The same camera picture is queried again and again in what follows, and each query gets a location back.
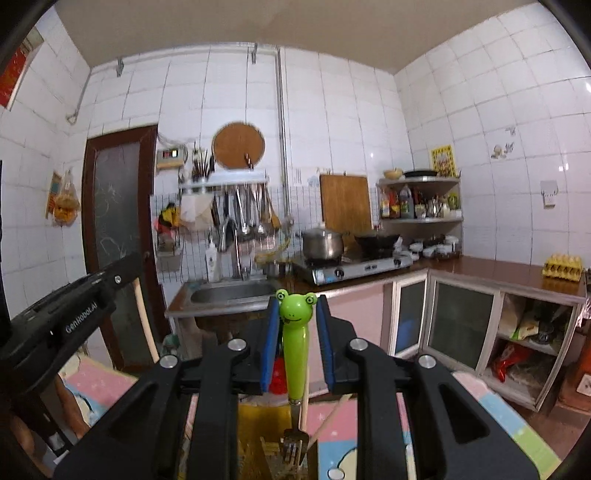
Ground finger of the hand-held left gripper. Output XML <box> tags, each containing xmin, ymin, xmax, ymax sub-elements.
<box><xmin>69</xmin><ymin>251</ymin><xmax>145</xmax><ymax>306</ymax></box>

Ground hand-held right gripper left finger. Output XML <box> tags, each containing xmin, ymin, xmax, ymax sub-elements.
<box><xmin>53</xmin><ymin>295</ymin><xmax>282</xmax><ymax>480</ymax></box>

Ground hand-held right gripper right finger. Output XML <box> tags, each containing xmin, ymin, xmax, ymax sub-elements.
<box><xmin>316</xmin><ymin>294</ymin><xmax>541</xmax><ymax>480</ymax></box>

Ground green frog handle fork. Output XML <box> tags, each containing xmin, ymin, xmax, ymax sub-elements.
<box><xmin>274</xmin><ymin>288</ymin><xmax>319</xmax><ymax>467</ymax></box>

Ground wooden chopstick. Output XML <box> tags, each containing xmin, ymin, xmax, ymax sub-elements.
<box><xmin>259</xmin><ymin>436</ymin><xmax>279</xmax><ymax>480</ymax></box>
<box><xmin>305</xmin><ymin>394</ymin><xmax>352</xmax><ymax>450</ymax></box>
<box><xmin>134</xmin><ymin>276</ymin><xmax>158</xmax><ymax>365</ymax></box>

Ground gold perforated utensil holder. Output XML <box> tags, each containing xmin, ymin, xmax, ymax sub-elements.
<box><xmin>238</xmin><ymin>401</ymin><xmax>319</xmax><ymax>480</ymax></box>

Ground row of hanging steel utensils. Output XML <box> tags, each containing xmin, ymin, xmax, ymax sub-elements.
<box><xmin>211</xmin><ymin>182</ymin><xmax>282</xmax><ymax>241</ymax></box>

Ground person's left hand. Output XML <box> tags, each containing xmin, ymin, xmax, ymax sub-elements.
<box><xmin>53</xmin><ymin>374</ymin><xmax>93</xmax><ymax>439</ymax></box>

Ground red plastic object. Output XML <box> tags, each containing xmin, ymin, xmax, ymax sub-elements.
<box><xmin>269</xmin><ymin>355</ymin><xmax>289</xmax><ymax>395</ymax></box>

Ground stainless steel sink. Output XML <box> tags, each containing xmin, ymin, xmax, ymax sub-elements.
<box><xmin>165</xmin><ymin>278</ymin><xmax>284</xmax><ymax>319</ymax></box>

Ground brown frosted glass door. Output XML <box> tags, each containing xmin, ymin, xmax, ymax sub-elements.
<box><xmin>82</xmin><ymin>124</ymin><xmax>171</xmax><ymax>370</ymax></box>

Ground steel gas stove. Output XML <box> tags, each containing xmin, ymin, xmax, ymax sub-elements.
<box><xmin>291</xmin><ymin>253</ymin><xmax>414</xmax><ymax>286</ymax></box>

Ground yellow and red hanging gloves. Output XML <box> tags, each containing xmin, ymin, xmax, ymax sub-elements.
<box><xmin>156</xmin><ymin>203</ymin><xmax>181</xmax><ymax>241</ymax></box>

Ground hanging yellow plastic bag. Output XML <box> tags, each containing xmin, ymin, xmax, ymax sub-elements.
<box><xmin>53</xmin><ymin>170</ymin><xmax>81</xmax><ymax>227</ymax></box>

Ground steel cooking pot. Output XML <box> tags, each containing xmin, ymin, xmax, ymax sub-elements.
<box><xmin>301</xmin><ymin>224</ymin><xmax>346</xmax><ymax>261</ymax></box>

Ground white soap bottle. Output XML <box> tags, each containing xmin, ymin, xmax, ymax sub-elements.
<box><xmin>204</xmin><ymin>235</ymin><xmax>220</xmax><ymax>283</ymax></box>

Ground white hanging cloth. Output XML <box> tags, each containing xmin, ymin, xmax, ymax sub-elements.
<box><xmin>180</xmin><ymin>194</ymin><xmax>215</xmax><ymax>232</ymax></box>

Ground black wok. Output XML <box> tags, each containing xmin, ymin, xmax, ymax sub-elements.
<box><xmin>353</xmin><ymin>233</ymin><xmax>402</xmax><ymax>257</ymax></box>

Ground kitchen counter cabinet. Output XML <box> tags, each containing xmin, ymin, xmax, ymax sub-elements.
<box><xmin>286</xmin><ymin>256</ymin><xmax>588</xmax><ymax>411</ymax></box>

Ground rectangular wooden cutting board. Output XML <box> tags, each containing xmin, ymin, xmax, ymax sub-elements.
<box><xmin>320</xmin><ymin>174</ymin><xmax>374</xmax><ymax>234</ymax></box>

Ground group of white bowls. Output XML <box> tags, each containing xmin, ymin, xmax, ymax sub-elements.
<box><xmin>409</xmin><ymin>235</ymin><xmax>462</xmax><ymax>260</ymax></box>

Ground steel corner shelf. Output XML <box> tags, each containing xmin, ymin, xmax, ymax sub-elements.
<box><xmin>376</xmin><ymin>175</ymin><xmax>464</xmax><ymax>236</ymax></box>

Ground red food bag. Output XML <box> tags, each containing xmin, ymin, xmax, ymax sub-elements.
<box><xmin>492</xmin><ymin>344</ymin><xmax>532</xmax><ymax>381</ymax></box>

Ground round wooden cutting board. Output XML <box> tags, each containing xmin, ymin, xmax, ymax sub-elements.
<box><xmin>212</xmin><ymin>121</ymin><xmax>267</xmax><ymax>169</ymax></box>

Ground pastel cartoon printed blanket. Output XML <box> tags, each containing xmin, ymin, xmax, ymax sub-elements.
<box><xmin>60</xmin><ymin>360</ymin><xmax>564</xmax><ymax>480</ymax></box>

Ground pale food bags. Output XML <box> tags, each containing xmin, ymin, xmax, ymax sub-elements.
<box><xmin>499</xmin><ymin>295</ymin><xmax>541</xmax><ymax>342</ymax></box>

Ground yellow egg carton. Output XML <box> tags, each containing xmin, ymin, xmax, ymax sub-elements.
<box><xmin>542</xmin><ymin>255</ymin><xmax>585</xmax><ymax>281</ymax></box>

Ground wire wall basket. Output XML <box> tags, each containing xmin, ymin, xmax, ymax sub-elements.
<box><xmin>156</xmin><ymin>240</ymin><xmax>184</xmax><ymax>273</ymax></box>

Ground beige wall controller box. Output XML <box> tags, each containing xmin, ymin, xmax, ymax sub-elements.
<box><xmin>156</xmin><ymin>145</ymin><xmax>188</xmax><ymax>169</ymax></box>

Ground utensil cup with dark handles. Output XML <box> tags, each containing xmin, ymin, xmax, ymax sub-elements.
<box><xmin>190</xmin><ymin>143</ymin><xmax>215</xmax><ymax>182</ymax></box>

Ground steel wall rack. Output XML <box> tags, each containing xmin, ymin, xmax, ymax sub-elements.
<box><xmin>178</xmin><ymin>169</ymin><xmax>270</xmax><ymax>195</ymax></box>

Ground grey wall pipe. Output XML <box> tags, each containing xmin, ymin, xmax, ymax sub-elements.
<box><xmin>276</xmin><ymin>46</ymin><xmax>291</xmax><ymax>217</ymax></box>

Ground yellow wall poster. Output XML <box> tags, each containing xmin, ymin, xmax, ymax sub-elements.
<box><xmin>430</xmin><ymin>144</ymin><xmax>457</xmax><ymax>177</ymax></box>

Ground red wall poster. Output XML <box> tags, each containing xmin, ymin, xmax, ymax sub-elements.
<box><xmin>0</xmin><ymin>28</ymin><xmax>44</xmax><ymax>112</ymax></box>

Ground wall stickers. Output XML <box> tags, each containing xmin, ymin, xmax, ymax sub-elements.
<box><xmin>490</xmin><ymin>127</ymin><xmax>517</xmax><ymax>161</ymax></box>

